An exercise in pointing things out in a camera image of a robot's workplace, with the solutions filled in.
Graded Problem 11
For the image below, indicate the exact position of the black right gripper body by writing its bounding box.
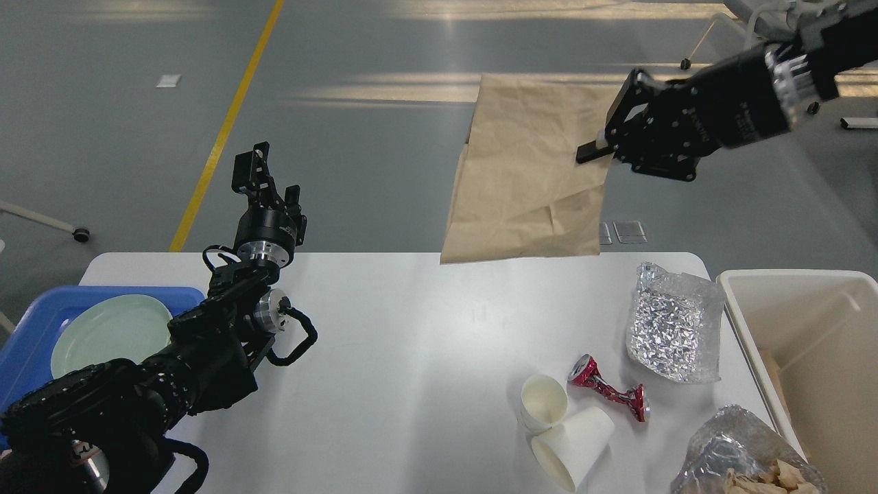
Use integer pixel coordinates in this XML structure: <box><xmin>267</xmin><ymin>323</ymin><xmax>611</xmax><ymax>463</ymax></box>
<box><xmin>603</xmin><ymin>45</ymin><xmax>794</xmax><ymax>182</ymax></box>

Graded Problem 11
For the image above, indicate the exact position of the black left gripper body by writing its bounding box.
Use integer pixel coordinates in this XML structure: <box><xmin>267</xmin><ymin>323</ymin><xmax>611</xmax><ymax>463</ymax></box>
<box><xmin>233</xmin><ymin>205</ymin><xmax>307</xmax><ymax>268</ymax></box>

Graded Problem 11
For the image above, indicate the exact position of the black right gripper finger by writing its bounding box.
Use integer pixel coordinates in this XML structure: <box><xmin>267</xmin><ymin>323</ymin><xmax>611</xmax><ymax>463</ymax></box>
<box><xmin>575</xmin><ymin>141</ymin><xmax>615</xmax><ymax>165</ymax></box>

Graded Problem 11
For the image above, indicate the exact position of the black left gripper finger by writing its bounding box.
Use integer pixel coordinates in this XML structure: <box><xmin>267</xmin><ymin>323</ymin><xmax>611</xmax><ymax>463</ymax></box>
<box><xmin>283</xmin><ymin>184</ymin><xmax>302</xmax><ymax>221</ymax></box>
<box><xmin>232</xmin><ymin>141</ymin><xmax>281</xmax><ymax>210</ymax></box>

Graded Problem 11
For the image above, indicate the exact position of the pale green plate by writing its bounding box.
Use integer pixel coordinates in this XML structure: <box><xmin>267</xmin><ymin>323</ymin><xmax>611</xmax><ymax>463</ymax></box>
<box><xmin>49</xmin><ymin>294</ymin><xmax>171</xmax><ymax>378</ymax></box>

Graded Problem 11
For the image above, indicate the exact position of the clear plastic wrap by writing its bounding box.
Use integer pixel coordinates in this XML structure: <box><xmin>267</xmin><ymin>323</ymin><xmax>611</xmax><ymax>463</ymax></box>
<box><xmin>625</xmin><ymin>262</ymin><xmax>726</xmax><ymax>384</ymax></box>

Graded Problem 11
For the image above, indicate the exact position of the foil bag with brown paper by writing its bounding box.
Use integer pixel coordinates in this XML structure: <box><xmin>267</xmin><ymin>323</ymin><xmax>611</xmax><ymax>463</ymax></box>
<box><xmin>669</xmin><ymin>405</ymin><xmax>829</xmax><ymax>493</ymax></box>

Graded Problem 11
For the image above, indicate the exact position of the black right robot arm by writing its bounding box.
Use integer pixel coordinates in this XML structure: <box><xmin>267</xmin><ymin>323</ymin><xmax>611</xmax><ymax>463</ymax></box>
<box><xmin>575</xmin><ymin>1</ymin><xmax>877</xmax><ymax>182</ymax></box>

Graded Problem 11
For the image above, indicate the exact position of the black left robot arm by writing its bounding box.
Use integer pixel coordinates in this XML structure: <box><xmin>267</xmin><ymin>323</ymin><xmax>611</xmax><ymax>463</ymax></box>
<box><xmin>2</xmin><ymin>141</ymin><xmax>319</xmax><ymax>493</ymax></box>

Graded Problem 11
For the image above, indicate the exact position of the clear floor plate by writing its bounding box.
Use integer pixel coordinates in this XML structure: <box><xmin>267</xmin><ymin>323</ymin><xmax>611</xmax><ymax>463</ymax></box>
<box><xmin>613</xmin><ymin>221</ymin><xmax>648</xmax><ymax>244</ymax></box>
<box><xmin>599</xmin><ymin>222</ymin><xmax>613</xmax><ymax>245</ymax></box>

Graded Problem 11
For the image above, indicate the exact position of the white rolling chair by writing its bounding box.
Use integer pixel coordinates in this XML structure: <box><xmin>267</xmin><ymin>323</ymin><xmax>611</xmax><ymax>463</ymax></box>
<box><xmin>678</xmin><ymin>1</ymin><xmax>832</xmax><ymax>70</ymax></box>

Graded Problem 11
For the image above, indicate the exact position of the white bar on floor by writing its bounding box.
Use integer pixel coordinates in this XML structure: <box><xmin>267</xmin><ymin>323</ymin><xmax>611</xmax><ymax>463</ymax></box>
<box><xmin>840</xmin><ymin>117</ymin><xmax>878</xmax><ymax>130</ymax></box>

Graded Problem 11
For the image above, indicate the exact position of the red crushed wrapper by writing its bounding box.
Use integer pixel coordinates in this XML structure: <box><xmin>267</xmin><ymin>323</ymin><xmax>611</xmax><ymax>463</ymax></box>
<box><xmin>567</xmin><ymin>353</ymin><xmax>650</xmax><ymax>424</ymax></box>

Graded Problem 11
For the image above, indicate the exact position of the white caster leg left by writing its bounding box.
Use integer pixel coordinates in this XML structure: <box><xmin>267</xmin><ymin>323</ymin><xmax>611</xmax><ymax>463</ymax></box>
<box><xmin>1</xmin><ymin>200</ymin><xmax>91</xmax><ymax>244</ymax></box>

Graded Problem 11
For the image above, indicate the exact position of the upright white paper cup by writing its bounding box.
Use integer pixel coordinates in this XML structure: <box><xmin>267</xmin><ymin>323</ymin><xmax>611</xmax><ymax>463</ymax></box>
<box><xmin>517</xmin><ymin>373</ymin><xmax>569</xmax><ymax>435</ymax></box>

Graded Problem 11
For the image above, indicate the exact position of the white plastic bin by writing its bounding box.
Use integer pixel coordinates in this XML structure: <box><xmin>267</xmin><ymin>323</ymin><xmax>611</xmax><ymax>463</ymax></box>
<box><xmin>716</xmin><ymin>269</ymin><xmax>877</xmax><ymax>493</ymax></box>

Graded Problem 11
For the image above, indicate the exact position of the blue plastic tray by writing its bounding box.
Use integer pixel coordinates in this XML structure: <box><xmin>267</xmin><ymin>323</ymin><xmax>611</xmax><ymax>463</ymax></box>
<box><xmin>1</xmin><ymin>285</ymin><xmax>204</xmax><ymax>412</ymax></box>

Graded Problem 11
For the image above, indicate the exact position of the lying white paper cup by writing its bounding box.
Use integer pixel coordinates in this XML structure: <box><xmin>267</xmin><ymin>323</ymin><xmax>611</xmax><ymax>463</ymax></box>
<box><xmin>530</xmin><ymin>407</ymin><xmax>615</xmax><ymax>493</ymax></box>

